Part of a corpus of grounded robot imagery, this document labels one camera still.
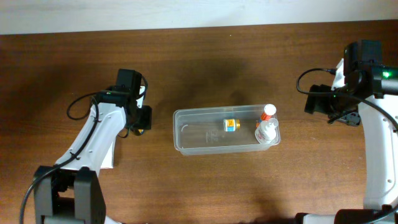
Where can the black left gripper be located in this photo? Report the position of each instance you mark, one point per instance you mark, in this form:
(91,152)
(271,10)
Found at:
(144,117)

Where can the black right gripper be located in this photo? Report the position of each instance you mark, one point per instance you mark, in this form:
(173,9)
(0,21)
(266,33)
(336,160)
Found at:
(315,99)

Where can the orange tube white cap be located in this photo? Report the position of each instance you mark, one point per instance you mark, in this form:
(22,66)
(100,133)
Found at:
(268,112)

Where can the white green medicine box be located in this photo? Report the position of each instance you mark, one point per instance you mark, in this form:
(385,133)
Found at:
(108,162)

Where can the white plastic bottle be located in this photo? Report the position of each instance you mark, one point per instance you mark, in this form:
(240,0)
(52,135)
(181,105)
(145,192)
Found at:
(266,131)

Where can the small gold lid jar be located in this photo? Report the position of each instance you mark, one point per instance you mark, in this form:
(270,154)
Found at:
(231,125)

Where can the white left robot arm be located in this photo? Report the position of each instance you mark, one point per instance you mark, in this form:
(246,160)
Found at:
(69,191)

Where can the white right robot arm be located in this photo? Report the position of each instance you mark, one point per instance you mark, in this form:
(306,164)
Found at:
(364,92)

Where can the clear plastic container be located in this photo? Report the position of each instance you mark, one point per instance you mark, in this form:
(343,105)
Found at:
(200,130)

